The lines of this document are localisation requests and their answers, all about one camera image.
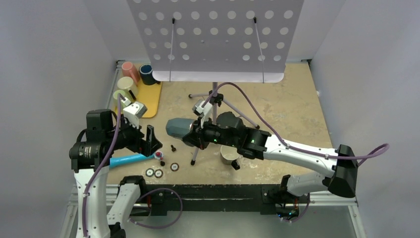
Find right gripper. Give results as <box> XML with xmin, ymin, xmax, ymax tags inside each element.
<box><xmin>183</xmin><ymin>115</ymin><xmax>238</xmax><ymax>151</ymax></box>

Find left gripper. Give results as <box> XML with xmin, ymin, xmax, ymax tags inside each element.
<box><xmin>106</xmin><ymin>113</ymin><xmax>161</xmax><ymax>156</ymax></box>

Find grey teal mug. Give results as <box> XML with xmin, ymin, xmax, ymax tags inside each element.
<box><xmin>165</xmin><ymin>118</ymin><xmax>195</xmax><ymax>140</ymax></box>

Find black handled white mug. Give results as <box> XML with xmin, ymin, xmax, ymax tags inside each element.
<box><xmin>220</xmin><ymin>145</ymin><xmax>240</xmax><ymax>170</ymax></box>

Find light green mug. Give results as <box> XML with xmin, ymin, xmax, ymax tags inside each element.
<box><xmin>113</xmin><ymin>89</ymin><xmax>133</xmax><ymax>108</ymax></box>

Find cream beige mug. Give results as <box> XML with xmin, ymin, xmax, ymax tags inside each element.
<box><xmin>117</xmin><ymin>76</ymin><xmax>138</xmax><ymax>100</ymax></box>

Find dark blue mug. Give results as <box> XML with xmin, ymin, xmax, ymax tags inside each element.
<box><xmin>139</xmin><ymin>63</ymin><xmax>160</xmax><ymax>86</ymax></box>

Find pink mug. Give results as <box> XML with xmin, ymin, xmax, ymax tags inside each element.
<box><xmin>121</xmin><ymin>61</ymin><xmax>141</xmax><ymax>86</ymax></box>

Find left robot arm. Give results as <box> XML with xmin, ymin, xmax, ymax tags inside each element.
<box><xmin>69</xmin><ymin>109</ymin><xmax>162</xmax><ymax>238</ymax></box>

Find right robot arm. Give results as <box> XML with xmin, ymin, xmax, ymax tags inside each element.
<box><xmin>173</xmin><ymin>112</ymin><xmax>358</xmax><ymax>202</ymax></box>

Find left round coin disc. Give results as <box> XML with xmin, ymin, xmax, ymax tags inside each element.
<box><xmin>145</xmin><ymin>168</ymin><xmax>155</xmax><ymax>177</ymax></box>

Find round coin disc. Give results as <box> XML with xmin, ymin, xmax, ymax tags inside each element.
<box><xmin>145</xmin><ymin>168</ymin><xmax>155</xmax><ymax>177</ymax></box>
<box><xmin>170</xmin><ymin>163</ymin><xmax>179</xmax><ymax>172</ymax></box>
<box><xmin>154</xmin><ymin>169</ymin><xmax>163</xmax><ymax>178</ymax></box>

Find middle round coin disc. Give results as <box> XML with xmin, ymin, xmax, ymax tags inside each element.
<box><xmin>154</xmin><ymin>169</ymin><xmax>163</xmax><ymax>178</ymax></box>

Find right round coin disc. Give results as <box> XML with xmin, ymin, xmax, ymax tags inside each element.
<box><xmin>170</xmin><ymin>163</ymin><xmax>179</xmax><ymax>172</ymax></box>

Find grey tripod stand legs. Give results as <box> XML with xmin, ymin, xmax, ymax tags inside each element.
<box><xmin>188</xmin><ymin>82</ymin><xmax>261</xmax><ymax>166</ymax></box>

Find blue toy tube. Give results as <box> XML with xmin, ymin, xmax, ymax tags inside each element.
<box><xmin>109</xmin><ymin>151</ymin><xmax>164</xmax><ymax>169</ymax></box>

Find yellow plastic tray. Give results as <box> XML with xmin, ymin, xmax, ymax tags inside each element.
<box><xmin>135</xmin><ymin>80</ymin><xmax>163</xmax><ymax>119</ymax></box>

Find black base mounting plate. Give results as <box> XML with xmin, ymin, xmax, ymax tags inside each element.
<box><xmin>115</xmin><ymin>183</ymin><xmax>312</xmax><ymax>218</ymax></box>

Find white perforated music stand desk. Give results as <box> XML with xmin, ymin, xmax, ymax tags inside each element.
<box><xmin>128</xmin><ymin>0</ymin><xmax>304</xmax><ymax>83</ymax></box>

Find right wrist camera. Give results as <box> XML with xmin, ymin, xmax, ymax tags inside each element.
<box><xmin>192</xmin><ymin>99</ymin><xmax>212</xmax><ymax>128</ymax></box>

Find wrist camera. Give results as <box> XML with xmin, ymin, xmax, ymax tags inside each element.
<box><xmin>123</xmin><ymin>102</ymin><xmax>148</xmax><ymax>129</ymax></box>
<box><xmin>192</xmin><ymin>99</ymin><xmax>212</xmax><ymax>128</ymax></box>

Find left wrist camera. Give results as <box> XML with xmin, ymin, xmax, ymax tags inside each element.
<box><xmin>123</xmin><ymin>102</ymin><xmax>148</xmax><ymax>129</ymax></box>

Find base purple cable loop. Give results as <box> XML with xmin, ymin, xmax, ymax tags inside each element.
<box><xmin>127</xmin><ymin>187</ymin><xmax>183</xmax><ymax>230</ymax></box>

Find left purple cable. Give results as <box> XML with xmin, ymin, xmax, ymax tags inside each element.
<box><xmin>81</xmin><ymin>94</ymin><xmax>127</xmax><ymax>238</ymax></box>

